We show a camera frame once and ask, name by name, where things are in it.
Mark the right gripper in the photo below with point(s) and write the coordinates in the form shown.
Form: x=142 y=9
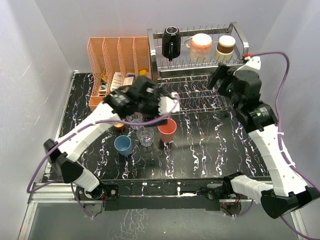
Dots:
x=222 y=73

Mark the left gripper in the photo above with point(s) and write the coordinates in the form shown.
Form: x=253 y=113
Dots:
x=155 y=95

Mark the pink plastic tumbler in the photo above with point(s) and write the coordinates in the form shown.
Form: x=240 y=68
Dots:
x=167 y=131

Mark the clear faceted glass cup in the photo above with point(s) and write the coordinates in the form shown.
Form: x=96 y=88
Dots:
x=135 y=118

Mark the pink textured mug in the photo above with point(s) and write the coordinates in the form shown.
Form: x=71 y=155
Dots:
x=199 y=46

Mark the small orange ceramic mug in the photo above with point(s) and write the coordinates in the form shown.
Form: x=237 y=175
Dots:
x=119 y=126

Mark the blue plastic tumbler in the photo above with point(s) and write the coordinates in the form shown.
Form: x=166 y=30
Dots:
x=123 y=145

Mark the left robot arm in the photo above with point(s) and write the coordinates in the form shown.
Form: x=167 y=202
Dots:
x=65 y=152

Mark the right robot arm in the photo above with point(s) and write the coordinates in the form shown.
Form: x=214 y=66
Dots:
x=288 y=191

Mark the steel two-tier dish rack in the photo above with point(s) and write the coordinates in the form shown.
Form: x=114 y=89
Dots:
x=189 y=77

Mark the brown and cream cup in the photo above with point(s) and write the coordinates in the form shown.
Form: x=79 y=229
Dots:
x=224 y=49

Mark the yellow eraser block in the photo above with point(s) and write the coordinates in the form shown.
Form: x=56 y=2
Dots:
x=143 y=73

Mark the green and white box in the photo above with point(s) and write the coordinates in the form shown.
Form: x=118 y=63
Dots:
x=128 y=80

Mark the black ceramic mug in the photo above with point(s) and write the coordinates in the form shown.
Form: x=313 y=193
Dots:
x=171 y=43

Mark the white barcode card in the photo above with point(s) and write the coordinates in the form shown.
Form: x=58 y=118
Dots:
x=116 y=81

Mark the peach plastic desk organizer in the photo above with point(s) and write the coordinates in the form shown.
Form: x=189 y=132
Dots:
x=111 y=55

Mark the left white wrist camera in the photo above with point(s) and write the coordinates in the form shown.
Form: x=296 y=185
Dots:
x=167 y=105

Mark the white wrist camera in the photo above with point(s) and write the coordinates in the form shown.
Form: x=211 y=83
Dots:
x=167 y=105
x=252 y=63

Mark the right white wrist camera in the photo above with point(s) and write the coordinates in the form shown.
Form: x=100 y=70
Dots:
x=252 y=63

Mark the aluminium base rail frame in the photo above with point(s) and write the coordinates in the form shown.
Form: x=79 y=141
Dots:
x=147 y=210

